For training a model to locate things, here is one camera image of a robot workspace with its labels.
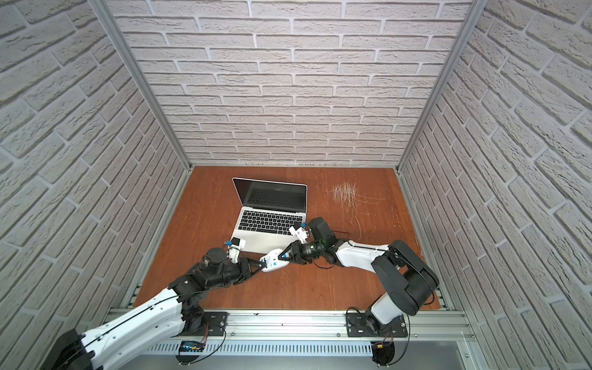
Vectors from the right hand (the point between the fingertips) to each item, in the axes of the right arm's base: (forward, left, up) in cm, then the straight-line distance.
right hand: (277, 266), depth 78 cm
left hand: (+1, +4, +2) cm, 5 cm away
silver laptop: (+28, +5, -7) cm, 29 cm away
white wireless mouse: (+1, +2, +1) cm, 2 cm away
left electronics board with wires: (-20, +29, -11) cm, 37 cm away
